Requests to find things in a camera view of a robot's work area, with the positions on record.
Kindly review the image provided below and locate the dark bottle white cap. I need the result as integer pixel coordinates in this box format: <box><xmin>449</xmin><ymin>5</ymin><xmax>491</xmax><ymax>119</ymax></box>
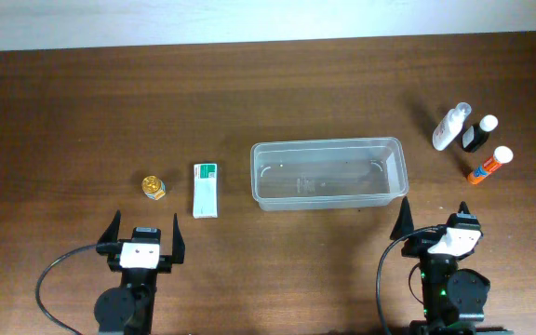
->
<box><xmin>462</xmin><ymin>114</ymin><xmax>499</xmax><ymax>153</ymax></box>

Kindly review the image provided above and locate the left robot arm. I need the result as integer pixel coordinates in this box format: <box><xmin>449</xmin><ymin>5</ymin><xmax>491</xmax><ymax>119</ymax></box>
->
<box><xmin>94</xmin><ymin>211</ymin><xmax>185</xmax><ymax>335</ymax></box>

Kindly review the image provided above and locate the small gold lid jar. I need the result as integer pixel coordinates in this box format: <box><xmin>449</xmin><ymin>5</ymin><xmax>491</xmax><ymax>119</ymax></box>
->
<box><xmin>141</xmin><ymin>175</ymin><xmax>166</xmax><ymax>200</ymax></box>

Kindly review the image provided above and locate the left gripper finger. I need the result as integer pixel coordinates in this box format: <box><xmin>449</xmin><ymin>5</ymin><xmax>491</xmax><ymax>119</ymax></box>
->
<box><xmin>171</xmin><ymin>214</ymin><xmax>186</xmax><ymax>264</ymax></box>
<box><xmin>98</xmin><ymin>210</ymin><xmax>121</xmax><ymax>244</ymax></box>

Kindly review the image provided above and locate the white lotion bottle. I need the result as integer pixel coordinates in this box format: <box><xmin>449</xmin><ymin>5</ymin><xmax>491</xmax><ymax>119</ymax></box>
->
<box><xmin>432</xmin><ymin>102</ymin><xmax>472</xmax><ymax>151</ymax></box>

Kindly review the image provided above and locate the clear plastic container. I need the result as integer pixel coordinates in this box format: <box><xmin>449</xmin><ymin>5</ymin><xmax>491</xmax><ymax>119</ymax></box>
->
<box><xmin>250</xmin><ymin>137</ymin><xmax>409</xmax><ymax>211</ymax></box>

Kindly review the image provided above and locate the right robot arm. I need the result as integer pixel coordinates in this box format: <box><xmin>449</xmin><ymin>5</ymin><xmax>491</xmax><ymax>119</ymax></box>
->
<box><xmin>384</xmin><ymin>197</ymin><xmax>511</xmax><ymax>334</ymax></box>

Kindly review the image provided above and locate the white green medicine box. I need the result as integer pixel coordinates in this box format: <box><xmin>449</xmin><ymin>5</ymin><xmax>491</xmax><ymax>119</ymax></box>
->
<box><xmin>193</xmin><ymin>163</ymin><xmax>218</xmax><ymax>219</ymax></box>

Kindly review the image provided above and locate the orange tube white cap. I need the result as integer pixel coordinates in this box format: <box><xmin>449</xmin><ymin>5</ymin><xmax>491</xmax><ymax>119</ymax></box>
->
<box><xmin>467</xmin><ymin>146</ymin><xmax>514</xmax><ymax>185</ymax></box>

